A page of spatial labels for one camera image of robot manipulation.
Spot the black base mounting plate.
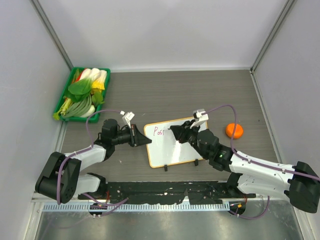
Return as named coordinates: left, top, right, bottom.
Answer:
left=86, top=181, right=256, bottom=205

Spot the white radish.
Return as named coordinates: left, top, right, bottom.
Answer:
left=80, top=105, right=96, bottom=118

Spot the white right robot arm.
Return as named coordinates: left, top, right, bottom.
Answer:
left=169, top=121, right=320, bottom=214

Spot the green leafy bok choy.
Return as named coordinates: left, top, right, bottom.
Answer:
left=64, top=78, right=92, bottom=103

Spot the green long beans bundle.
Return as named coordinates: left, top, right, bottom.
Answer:
left=61, top=95, right=92, bottom=119

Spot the yellow framed whiteboard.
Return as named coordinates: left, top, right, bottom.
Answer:
left=143, top=117, right=203, bottom=169

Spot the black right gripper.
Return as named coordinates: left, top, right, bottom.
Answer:
left=170, top=119, right=209, bottom=159

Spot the yellow flower vegetable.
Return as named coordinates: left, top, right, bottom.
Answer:
left=91, top=78, right=105, bottom=95

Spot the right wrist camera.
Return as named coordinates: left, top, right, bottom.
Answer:
left=189, top=108, right=209, bottom=129

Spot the orange round toy fruit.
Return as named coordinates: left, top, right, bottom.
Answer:
left=225, top=123, right=244, bottom=139

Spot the green plastic crate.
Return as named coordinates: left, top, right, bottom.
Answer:
left=52, top=67, right=111, bottom=122

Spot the slotted cable duct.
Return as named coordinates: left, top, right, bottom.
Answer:
left=42, top=201, right=230, bottom=212

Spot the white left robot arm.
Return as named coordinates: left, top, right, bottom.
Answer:
left=35, top=119, right=152, bottom=204

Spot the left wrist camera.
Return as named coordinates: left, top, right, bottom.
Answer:
left=120, top=111, right=135, bottom=128

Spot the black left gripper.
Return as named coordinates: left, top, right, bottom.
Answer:
left=112, top=124, right=151, bottom=147

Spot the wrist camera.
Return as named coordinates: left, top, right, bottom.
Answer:
left=120, top=111, right=135, bottom=128
left=189, top=108, right=209, bottom=129

